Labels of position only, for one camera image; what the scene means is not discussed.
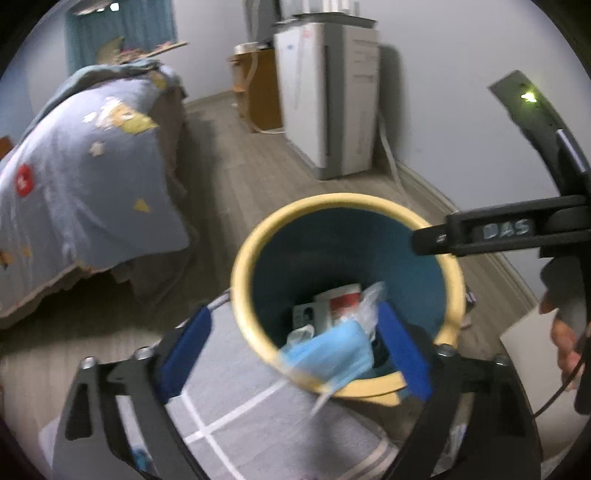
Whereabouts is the grey white striped rug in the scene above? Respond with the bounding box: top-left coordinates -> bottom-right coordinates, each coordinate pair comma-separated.
38,290 -> 468,480

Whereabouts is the crushed red white paper cup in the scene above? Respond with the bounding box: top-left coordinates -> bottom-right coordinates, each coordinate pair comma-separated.
314,284 -> 362,334

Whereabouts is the green Coltalin medicine box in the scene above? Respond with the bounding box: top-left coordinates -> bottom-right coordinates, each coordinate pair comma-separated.
293,301 -> 332,334

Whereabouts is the yellow teal trash bin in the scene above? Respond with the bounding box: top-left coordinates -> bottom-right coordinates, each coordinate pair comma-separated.
230,193 -> 466,405

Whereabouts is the light blue face mask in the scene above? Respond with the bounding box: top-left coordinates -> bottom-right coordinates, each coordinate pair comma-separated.
280,319 -> 374,417

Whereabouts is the brown wooden side cabinet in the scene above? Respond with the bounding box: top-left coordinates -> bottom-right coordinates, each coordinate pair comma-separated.
228,48 -> 283,133

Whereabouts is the clear plastic bag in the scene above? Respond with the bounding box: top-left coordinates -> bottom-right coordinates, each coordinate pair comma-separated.
286,282 -> 386,346

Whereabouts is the person's right hand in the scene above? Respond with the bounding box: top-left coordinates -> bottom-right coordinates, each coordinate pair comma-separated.
539,292 -> 581,380

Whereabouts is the blue cartoon patterned duvet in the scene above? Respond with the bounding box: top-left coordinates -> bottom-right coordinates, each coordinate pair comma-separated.
1,59 -> 189,328

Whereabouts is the white grey air purifier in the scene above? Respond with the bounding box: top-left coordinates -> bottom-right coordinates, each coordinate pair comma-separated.
273,12 -> 380,180

